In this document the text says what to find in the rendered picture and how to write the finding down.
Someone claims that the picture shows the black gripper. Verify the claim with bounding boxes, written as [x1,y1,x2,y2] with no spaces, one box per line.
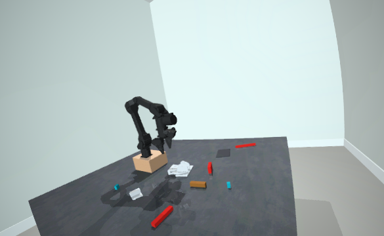
[151,125,173,154]

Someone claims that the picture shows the orange rectangular bar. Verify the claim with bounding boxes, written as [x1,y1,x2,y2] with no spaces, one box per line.
[190,181,207,187]

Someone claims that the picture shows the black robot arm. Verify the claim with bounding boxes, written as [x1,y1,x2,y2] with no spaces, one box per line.
[124,96,177,158]

